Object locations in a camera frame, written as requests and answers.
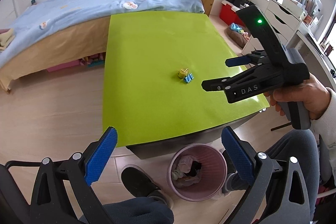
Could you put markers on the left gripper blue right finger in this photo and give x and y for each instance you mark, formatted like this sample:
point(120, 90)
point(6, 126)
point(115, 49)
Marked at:
point(240, 153)

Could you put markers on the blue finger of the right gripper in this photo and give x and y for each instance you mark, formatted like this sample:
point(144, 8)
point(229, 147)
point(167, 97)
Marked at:
point(238, 61)

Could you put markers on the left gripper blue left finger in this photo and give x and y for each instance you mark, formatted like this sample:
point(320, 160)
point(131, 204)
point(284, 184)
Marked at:
point(99, 155)

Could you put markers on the pink trash bin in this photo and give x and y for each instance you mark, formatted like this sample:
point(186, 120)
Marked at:
point(197, 172)

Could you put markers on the person's right hand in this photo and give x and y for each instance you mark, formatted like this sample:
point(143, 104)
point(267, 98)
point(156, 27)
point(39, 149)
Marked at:
point(314, 96)

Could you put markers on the white drawer cabinet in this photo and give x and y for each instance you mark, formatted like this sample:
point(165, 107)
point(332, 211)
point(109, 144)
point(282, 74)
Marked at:
point(284, 21)

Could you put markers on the red storage box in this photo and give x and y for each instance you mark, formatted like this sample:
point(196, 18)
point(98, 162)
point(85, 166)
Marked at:
point(228, 14)

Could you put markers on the green table mat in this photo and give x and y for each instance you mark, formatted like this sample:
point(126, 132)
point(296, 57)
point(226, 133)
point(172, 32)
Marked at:
point(144, 99)

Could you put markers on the light blue bed blanket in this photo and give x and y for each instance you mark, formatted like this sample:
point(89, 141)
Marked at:
point(46, 18)

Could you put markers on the beige folded towel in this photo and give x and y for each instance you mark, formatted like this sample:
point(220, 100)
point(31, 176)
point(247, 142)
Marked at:
point(6, 37)

